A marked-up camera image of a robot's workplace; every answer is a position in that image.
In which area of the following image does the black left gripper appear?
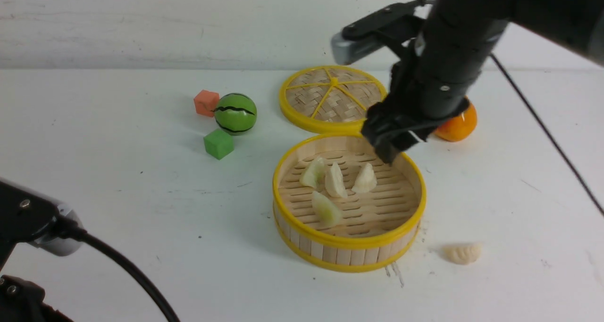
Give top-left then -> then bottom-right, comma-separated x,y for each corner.
0,180 -> 76,322

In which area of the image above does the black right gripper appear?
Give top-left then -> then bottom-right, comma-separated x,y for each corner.
362,25 -> 501,165

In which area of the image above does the greenish dumpling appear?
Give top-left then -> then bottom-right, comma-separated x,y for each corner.
299,156 -> 326,189
311,191 -> 343,228

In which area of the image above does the white pleated dumpling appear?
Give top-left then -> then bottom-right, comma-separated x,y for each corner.
443,243 -> 482,265

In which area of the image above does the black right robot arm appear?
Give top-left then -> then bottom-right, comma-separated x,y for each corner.
343,0 -> 604,163

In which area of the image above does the woven bamboo steamer lid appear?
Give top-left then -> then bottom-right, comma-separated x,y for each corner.
278,66 -> 387,134

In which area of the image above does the bamboo steamer tray yellow rim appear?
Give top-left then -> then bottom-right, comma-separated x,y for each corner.
272,133 -> 427,272

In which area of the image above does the orange yellow toy pear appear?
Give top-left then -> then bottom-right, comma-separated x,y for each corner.
432,97 -> 478,143

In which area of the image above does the green toy watermelon ball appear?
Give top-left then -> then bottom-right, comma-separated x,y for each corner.
213,93 -> 258,135

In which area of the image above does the green foam cube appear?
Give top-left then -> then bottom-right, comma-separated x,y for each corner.
203,128 -> 235,160

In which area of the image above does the orange foam cube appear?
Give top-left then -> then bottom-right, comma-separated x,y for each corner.
194,90 -> 220,118

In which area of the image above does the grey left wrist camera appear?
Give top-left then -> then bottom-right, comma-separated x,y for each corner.
28,200 -> 85,257

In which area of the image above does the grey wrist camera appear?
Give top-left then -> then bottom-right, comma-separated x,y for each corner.
330,30 -> 406,66
28,200 -> 85,257

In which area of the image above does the black left camera cable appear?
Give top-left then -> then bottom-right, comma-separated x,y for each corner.
59,217 -> 181,322

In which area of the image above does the black camera cable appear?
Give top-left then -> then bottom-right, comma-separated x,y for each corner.
59,217 -> 181,322
488,53 -> 604,218

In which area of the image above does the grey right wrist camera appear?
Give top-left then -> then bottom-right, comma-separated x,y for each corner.
330,30 -> 406,66

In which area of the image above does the black right camera cable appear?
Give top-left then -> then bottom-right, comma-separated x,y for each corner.
488,53 -> 604,218

